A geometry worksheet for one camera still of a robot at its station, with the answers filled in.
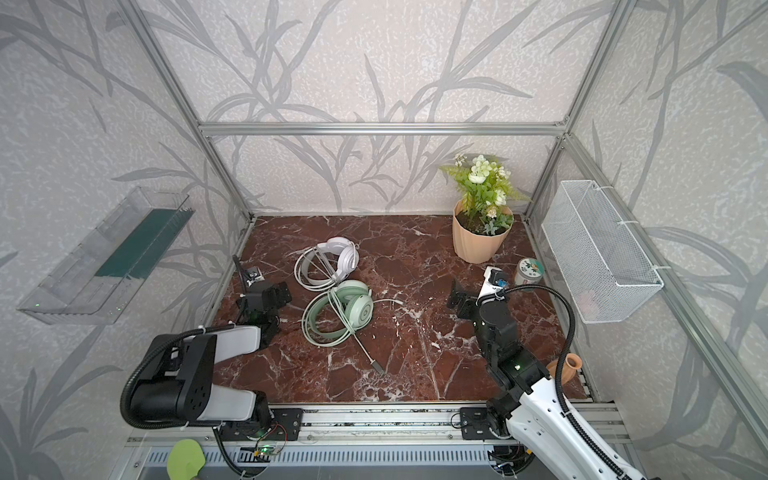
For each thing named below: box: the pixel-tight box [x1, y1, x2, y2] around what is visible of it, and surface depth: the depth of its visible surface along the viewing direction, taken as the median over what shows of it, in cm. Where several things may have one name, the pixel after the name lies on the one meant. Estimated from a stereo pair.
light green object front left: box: [167, 439, 206, 480], surface depth 71 cm
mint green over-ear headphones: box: [307, 280, 374, 341], surface depth 90 cm
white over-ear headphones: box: [294, 236, 360, 292], surface depth 100 cm
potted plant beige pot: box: [440, 153, 532, 264], surface depth 96 cm
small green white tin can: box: [515, 258, 545, 287], surface depth 96 cm
